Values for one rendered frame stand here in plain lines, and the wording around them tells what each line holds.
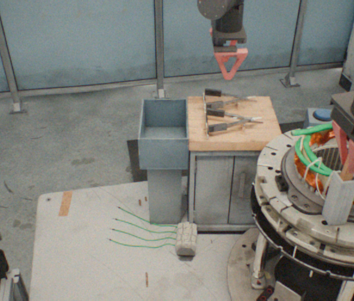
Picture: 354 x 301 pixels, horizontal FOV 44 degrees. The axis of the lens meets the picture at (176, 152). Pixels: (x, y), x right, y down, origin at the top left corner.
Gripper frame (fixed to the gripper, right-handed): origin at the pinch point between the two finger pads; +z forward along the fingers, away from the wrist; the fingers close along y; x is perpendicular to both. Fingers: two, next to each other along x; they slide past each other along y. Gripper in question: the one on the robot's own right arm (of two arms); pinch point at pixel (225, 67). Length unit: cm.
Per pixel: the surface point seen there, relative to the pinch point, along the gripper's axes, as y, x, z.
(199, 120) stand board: 6.0, -6.2, 9.9
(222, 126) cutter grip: 12.3, -1.7, 7.2
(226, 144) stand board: 14.3, -0.9, 10.6
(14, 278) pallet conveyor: 19, -54, 48
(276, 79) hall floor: -213, 68, 123
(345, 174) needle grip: 40.0, 12.9, -3.3
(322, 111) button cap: -0.6, 23.7, 12.7
